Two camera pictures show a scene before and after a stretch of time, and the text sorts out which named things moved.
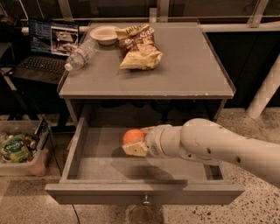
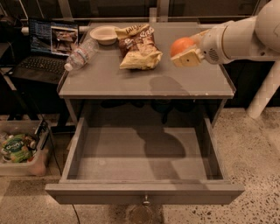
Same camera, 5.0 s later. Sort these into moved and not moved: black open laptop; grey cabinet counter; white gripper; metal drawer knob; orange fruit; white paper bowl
Moved: orange fruit; white gripper
Not moved: metal drawer knob; white paper bowl; black open laptop; grey cabinet counter
